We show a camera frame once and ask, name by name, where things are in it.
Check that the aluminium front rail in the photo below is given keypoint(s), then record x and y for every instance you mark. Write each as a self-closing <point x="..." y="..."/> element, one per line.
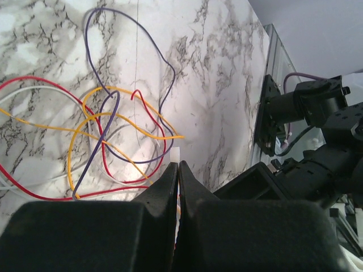
<point x="345" y="217"/>

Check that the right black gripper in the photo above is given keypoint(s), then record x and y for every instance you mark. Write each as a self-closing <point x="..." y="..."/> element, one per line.
<point x="322" y="177"/>

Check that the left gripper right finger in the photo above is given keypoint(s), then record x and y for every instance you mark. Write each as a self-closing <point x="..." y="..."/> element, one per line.
<point x="251" y="235"/>

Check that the white zip tie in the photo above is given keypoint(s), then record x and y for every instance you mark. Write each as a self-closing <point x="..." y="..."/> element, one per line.
<point x="175" y="155"/>

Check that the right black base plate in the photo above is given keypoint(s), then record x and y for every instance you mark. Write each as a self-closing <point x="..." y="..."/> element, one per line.
<point x="267" y="131"/>

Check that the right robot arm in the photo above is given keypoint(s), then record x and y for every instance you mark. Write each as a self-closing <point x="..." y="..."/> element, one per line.
<point x="322" y="104"/>

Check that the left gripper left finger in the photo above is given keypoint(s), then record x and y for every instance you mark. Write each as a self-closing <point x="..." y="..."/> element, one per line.
<point x="138" y="235"/>

